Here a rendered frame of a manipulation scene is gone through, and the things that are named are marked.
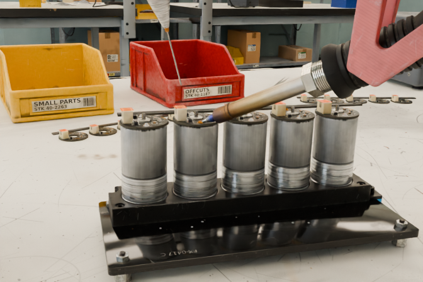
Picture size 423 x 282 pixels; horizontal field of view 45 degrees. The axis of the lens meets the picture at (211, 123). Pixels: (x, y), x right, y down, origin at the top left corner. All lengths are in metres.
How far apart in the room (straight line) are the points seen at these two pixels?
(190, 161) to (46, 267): 0.09
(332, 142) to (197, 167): 0.08
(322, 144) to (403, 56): 0.11
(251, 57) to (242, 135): 4.73
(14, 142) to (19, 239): 0.17
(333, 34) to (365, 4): 5.90
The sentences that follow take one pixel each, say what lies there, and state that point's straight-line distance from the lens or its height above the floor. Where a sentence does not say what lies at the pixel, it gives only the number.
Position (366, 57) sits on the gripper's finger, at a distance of 0.21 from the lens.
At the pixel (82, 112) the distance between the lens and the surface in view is 0.52.
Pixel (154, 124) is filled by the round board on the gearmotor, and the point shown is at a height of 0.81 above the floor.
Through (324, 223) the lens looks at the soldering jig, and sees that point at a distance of 0.28.
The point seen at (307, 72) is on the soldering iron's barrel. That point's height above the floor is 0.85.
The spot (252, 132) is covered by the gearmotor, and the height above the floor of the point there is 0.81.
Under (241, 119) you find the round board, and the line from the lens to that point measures 0.27.
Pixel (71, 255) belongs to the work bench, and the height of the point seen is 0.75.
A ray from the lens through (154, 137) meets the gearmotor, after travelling 0.26.
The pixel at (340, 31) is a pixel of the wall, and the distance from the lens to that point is 6.17.
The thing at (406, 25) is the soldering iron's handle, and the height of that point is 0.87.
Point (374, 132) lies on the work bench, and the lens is 0.50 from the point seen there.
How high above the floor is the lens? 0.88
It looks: 15 degrees down
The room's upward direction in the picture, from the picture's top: 1 degrees clockwise
